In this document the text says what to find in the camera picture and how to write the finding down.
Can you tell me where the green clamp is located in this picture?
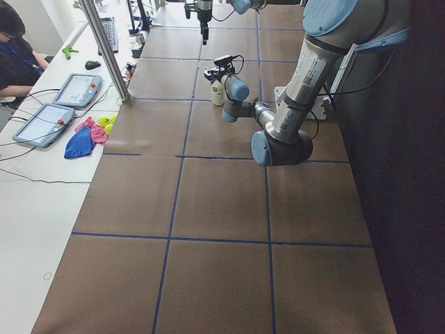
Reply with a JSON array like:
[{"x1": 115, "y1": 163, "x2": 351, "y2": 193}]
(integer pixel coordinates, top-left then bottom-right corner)
[{"x1": 62, "y1": 45, "x2": 79, "y2": 60}]

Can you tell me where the yellow tennis ball by post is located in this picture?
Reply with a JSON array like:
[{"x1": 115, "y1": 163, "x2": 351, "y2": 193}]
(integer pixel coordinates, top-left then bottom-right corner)
[{"x1": 97, "y1": 116, "x2": 111, "y2": 127}]

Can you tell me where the teach pendant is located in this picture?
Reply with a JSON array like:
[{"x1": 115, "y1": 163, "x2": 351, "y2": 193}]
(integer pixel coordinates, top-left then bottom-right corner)
[
  {"x1": 53, "y1": 73, "x2": 102, "y2": 108},
  {"x1": 12, "y1": 103, "x2": 75, "y2": 148}
]

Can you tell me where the person in dark shirt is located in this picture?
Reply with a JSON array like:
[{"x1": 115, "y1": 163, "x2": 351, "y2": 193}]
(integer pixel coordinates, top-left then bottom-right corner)
[{"x1": 1, "y1": 1, "x2": 49, "y2": 104}]

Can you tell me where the pink cloth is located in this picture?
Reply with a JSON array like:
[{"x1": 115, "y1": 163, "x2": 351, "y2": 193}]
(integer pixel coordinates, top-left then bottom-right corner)
[{"x1": 74, "y1": 116, "x2": 108, "y2": 145}]

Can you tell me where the black keyboard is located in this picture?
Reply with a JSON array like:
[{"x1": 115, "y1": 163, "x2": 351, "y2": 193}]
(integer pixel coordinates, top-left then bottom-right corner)
[{"x1": 100, "y1": 17, "x2": 119, "y2": 54}]

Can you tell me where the black computer mouse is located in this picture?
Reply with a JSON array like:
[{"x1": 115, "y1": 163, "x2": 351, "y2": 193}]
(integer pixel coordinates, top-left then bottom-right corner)
[{"x1": 84, "y1": 61, "x2": 101, "y2": 70}]

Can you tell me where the lower teach pendant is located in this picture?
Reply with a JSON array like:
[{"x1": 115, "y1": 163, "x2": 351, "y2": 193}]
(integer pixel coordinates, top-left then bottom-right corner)
[{"x1": 12, "y1": 103, "x2": 75, "y2": 148}]

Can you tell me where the silver metal cup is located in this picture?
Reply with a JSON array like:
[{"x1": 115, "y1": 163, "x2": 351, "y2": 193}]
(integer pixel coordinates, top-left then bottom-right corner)
[{"x1": 135, "y1": 31, "x2": 147, "y2": 45}]

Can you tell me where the upper teach pendant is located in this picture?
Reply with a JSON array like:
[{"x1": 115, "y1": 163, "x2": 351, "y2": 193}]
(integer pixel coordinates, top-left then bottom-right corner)
[{"x1": 53, "y1": 73, "x2": 102, "y2": 108}]

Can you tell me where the blue cloth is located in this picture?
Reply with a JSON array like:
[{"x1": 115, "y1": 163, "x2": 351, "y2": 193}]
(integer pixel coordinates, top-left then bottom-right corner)
[{"x1": 64, "y1": 127, "x2": 95, "y2": 159}]

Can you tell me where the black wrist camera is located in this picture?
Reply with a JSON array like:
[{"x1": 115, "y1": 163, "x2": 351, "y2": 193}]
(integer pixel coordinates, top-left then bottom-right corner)
[{"x1": 184, "y1": 1, "x2": 195, "y2": 19}]

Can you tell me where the clear tennis ball can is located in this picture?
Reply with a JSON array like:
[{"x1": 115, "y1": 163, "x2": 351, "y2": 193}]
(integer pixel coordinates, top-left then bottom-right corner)
[{"x1": 210, "y1": 77, "x2": 225, "y2": 106}]

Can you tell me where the aluminium frame post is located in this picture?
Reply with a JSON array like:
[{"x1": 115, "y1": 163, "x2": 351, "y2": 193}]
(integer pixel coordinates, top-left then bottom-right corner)
[{"x1": 79, "y1": 0, "x2": 130, "y2": 103}]

